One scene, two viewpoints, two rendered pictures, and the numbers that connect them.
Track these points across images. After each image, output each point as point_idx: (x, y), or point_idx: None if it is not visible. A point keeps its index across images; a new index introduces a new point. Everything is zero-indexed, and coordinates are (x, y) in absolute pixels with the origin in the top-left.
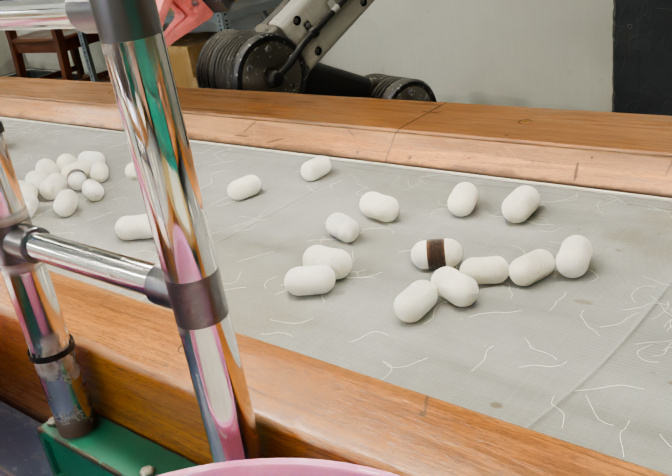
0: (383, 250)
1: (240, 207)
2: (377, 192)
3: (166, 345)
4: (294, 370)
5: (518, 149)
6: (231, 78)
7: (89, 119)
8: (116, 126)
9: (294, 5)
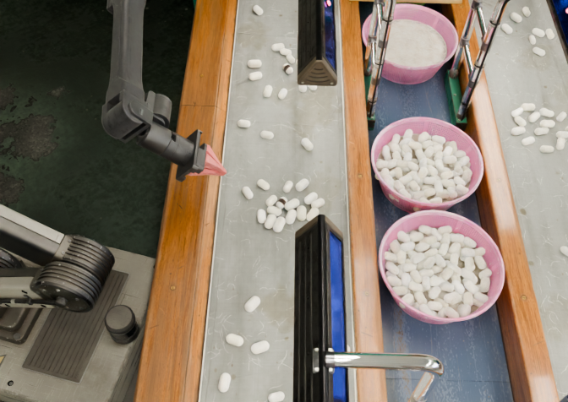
0: (285, 84)
1: (275, 133)
2: (250, 103)
3: (356, 84)
4: (349, 61)
5: (222, 72)
6: (111, 256)
7: (205, 279)
8: (210, 255)
9: (44, 226)
